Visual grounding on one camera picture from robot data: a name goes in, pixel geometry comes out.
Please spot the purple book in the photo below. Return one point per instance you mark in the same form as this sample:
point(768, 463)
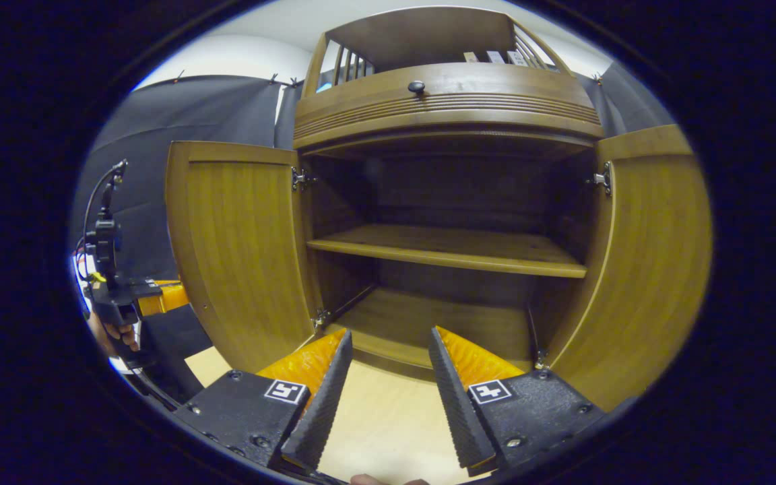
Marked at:
point(494, 57)

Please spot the wooden double-door shoe cabinet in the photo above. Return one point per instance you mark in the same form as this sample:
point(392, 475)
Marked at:
point(442, 101)

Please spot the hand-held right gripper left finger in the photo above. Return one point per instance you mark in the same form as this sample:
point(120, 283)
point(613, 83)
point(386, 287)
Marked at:
point(324, 397)

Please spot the wooden inner shelf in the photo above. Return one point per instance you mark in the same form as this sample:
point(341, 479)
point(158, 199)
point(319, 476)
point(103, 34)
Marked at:
point(455, 249)

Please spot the wooden drawer with ribbed front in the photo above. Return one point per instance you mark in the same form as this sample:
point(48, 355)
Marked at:
point(442, 104)

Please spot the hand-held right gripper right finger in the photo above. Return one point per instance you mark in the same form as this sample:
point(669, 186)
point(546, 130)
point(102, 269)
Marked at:
point(455, 404)

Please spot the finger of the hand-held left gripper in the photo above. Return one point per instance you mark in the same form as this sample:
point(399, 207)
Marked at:
point(166, 298)

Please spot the round black drawer knob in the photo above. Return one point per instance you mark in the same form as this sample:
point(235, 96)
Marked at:
point(416, 87)

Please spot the metal door hinge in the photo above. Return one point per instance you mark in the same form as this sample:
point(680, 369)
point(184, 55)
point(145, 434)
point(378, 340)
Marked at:
point(541, 359)
point(602, 179)
point(320, 318)
point(301, 179)

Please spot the wooden cabinet door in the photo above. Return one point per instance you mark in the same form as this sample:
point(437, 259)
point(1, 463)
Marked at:
point(240, 249)
point(644, 269)

